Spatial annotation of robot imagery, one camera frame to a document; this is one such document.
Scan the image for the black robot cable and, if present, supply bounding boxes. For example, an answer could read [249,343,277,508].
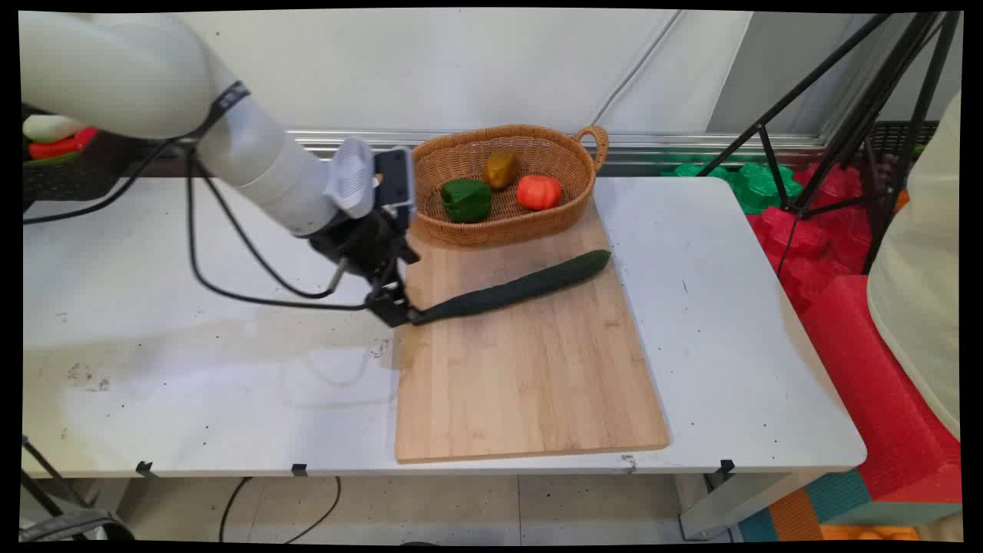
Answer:
[23,83,371,312]

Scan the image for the woven wicker basket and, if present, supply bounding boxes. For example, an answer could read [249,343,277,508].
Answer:
[412,124,610,248]

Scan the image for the green bell pepper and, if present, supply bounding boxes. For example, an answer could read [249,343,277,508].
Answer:
[440,178,493,224]

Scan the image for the long dark green cucumber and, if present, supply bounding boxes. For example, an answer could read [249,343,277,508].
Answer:
[413,250,613,325]

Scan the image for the red foam mat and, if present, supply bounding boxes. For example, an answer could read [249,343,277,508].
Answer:
[746,163,962,504]

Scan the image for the wooden cutting board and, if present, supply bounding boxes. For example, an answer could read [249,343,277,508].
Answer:
[394,201,670,465]

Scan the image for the black floor cable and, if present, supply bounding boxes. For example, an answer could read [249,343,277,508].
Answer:
[219,476,343,545]

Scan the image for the yellow-brown bell pepper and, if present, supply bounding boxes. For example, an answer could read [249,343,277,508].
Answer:
[483,149,519,191]

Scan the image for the black tripod stand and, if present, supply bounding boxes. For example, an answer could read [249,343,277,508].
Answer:
[695,11,962,276]

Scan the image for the toy vegetables in basket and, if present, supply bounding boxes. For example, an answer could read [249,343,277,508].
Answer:
[22,114,99,165]

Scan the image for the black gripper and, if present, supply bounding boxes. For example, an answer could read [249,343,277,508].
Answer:
[309,207,423,329]

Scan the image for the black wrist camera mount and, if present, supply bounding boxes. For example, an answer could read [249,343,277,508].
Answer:
[373,147,416,213]

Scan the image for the black mesh basket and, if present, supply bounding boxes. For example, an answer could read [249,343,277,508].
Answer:
[22,104,154,204]

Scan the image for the orange tomato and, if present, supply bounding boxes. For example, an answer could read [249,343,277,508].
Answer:
[516,174,564,212]

